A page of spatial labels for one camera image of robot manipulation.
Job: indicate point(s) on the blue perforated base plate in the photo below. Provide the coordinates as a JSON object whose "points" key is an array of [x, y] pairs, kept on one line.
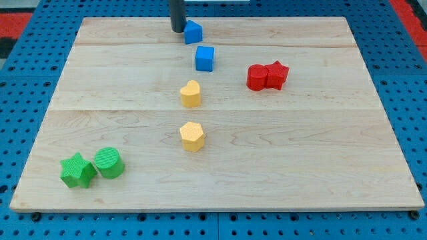
{"points": [[33, 67]]}

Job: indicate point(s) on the red cylinder block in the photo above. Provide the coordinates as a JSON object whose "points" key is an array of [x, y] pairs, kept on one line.
{"points": [[256, 77]]}

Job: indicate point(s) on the green cylinder block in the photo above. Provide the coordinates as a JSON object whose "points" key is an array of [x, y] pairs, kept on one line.
{"points": [[109, 163]]}

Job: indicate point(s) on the yellow heart block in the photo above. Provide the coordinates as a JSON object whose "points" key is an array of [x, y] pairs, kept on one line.
{"points": [[191, 94]]}

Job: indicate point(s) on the yellow hexagon block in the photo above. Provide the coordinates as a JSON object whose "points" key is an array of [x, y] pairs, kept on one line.
{"points": [[192, 136]]}

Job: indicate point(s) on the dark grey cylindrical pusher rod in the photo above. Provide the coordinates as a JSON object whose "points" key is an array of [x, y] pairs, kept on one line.
{"points": [[177, 15]]}

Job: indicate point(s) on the green star block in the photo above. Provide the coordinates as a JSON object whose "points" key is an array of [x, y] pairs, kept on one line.
{"points": [[77, 171]]}

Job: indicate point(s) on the light wooden board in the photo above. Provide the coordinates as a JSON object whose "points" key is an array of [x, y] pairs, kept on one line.
{"points": [[321, 143]]}

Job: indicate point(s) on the blue cube block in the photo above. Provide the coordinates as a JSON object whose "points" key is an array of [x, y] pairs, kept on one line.
{"points": [[204, 58]]}

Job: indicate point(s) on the red star block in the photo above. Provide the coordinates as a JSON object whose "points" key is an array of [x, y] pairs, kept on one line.
{"points": [[277, 75]]}

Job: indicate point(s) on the blue triangle block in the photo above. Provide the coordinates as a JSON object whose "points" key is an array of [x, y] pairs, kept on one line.
{"points": [[193, 32]]}

